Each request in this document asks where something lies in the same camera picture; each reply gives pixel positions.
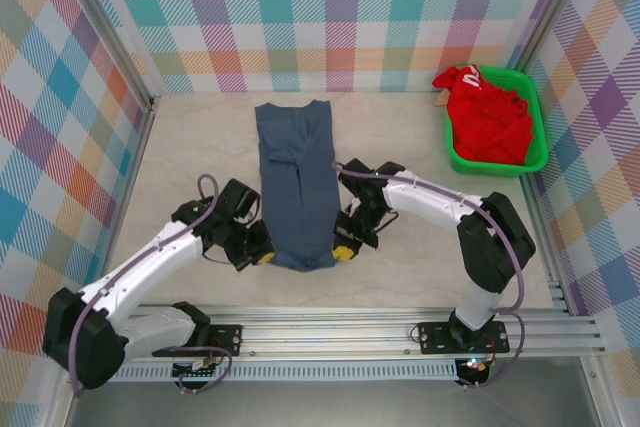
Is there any blue t-shirt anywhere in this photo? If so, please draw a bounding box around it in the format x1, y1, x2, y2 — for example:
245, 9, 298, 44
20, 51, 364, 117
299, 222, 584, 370
253, 100, 337, 274

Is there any red t-shirt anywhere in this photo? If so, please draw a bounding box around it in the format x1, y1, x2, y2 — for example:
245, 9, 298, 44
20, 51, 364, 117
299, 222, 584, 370
431, 65, 534, 168

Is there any green plastic basket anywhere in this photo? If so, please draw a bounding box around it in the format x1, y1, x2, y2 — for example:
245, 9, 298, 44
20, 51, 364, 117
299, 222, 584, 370
443, 65, 550, 177

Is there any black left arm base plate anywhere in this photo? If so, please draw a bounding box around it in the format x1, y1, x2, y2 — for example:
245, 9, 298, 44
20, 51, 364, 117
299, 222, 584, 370
151, 322, 244, 359

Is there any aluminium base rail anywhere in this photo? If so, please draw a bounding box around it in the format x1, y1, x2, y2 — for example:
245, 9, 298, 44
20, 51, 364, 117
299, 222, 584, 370
54, 314, 604, 361

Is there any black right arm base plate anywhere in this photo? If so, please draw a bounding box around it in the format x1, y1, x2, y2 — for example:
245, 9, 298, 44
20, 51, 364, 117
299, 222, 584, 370
417, 319, 511, 356

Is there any white slotted cable duct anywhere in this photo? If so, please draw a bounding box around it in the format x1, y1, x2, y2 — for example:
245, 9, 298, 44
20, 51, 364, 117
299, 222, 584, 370
79, 359, 459, 382

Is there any aluminium side rail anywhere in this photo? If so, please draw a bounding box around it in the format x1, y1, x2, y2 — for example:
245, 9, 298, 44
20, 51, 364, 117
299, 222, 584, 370
89, 96, 160, 298
519, 174, 574, 316

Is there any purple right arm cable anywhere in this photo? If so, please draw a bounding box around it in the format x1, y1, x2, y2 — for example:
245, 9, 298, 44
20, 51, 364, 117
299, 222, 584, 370
332, 160, 527, 391

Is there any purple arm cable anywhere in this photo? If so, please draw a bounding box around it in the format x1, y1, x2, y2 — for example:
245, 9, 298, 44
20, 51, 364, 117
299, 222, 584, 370
332, 160, 527, 391
69, 174, 234, 398

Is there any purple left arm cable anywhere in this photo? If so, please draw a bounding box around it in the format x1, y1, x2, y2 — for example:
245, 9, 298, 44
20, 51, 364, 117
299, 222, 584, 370
69, 174, 234, 398

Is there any aluminium frame post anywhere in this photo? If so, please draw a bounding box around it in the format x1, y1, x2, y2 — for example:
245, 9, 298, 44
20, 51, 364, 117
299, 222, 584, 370
59, 0, 161, 113
514, 0, 591, 78

